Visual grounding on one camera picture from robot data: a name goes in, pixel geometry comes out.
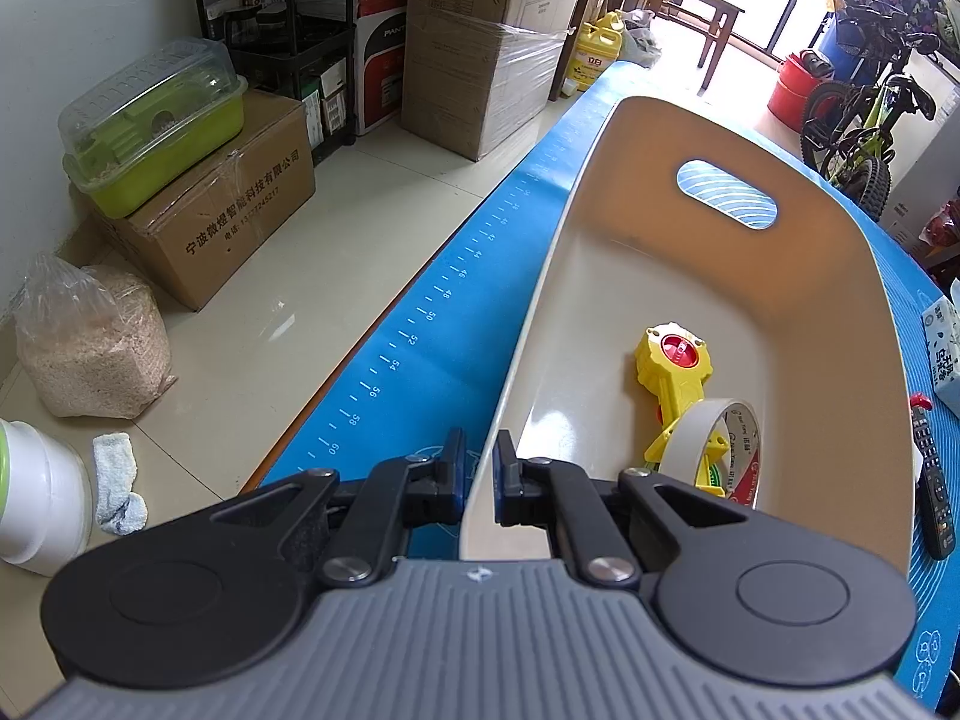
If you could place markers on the grey plastic bag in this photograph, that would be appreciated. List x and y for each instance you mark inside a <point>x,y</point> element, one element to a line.
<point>641,37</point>

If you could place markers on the wooden chair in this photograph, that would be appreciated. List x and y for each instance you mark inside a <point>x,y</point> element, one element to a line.
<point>705,4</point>

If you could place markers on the bag of wood shavings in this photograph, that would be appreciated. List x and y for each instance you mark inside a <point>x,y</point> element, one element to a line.
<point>90,345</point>

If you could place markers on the yellow plastic jug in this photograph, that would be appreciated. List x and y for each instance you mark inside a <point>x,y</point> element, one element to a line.
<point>592,52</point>

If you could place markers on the black shelf rack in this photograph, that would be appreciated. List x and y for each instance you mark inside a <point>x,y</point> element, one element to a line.
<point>300,52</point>

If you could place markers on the yellow plastic tool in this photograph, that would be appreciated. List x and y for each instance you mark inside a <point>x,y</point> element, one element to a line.
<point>667,382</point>

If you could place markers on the taped cardboard box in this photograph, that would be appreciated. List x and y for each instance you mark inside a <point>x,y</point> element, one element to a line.
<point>225,225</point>

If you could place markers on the white tape roll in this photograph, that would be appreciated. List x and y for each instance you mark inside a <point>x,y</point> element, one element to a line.
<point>694,427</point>

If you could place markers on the white and red carton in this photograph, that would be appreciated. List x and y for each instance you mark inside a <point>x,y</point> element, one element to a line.
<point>379,67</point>

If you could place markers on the white container with green band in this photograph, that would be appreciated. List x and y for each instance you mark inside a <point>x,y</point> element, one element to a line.
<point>37,502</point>

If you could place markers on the blue silicone mat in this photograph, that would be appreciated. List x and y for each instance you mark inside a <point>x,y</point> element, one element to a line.
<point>450,330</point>

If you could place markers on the white tissue box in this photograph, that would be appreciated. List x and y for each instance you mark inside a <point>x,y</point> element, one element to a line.
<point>946,345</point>

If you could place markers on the white chest freezer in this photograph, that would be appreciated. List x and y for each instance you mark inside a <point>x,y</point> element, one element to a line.
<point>919,187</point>

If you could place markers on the white and blue cloth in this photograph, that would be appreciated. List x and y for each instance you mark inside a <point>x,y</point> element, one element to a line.
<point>116,480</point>

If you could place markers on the black remote control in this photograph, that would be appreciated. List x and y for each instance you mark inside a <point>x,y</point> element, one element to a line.
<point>930,480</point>

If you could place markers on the blue barrel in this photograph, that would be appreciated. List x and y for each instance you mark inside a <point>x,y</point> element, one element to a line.
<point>832,45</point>

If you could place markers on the red plastic clip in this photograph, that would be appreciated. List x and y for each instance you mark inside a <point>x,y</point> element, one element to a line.
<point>919,400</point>

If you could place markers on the green container with clear lid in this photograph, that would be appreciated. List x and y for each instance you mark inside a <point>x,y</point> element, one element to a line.
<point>150,135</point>

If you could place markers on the green and black bicycle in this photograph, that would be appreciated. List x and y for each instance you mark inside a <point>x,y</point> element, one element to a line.
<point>862,165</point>

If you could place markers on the beige plastic basket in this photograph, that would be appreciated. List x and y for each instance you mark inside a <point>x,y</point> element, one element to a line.
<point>600,277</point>

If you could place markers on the red bucket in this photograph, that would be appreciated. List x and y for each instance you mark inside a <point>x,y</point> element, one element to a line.
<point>791,97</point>

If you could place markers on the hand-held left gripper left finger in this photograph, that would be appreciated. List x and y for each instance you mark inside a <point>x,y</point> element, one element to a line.
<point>455,476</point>

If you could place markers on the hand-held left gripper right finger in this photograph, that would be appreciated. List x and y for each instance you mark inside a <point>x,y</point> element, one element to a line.
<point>501,476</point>

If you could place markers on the film-wrapped cardboard box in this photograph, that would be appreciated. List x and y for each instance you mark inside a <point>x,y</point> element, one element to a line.
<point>472,82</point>

